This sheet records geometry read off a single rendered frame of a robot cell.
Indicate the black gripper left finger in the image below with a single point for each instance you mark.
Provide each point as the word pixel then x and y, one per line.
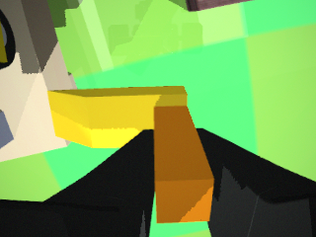
pixel 113 200

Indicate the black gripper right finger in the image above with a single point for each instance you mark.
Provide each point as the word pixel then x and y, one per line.
pixel 253 197

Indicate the yellow wheel chock with orange handle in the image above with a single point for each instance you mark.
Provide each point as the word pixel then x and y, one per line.
pixel 110 117

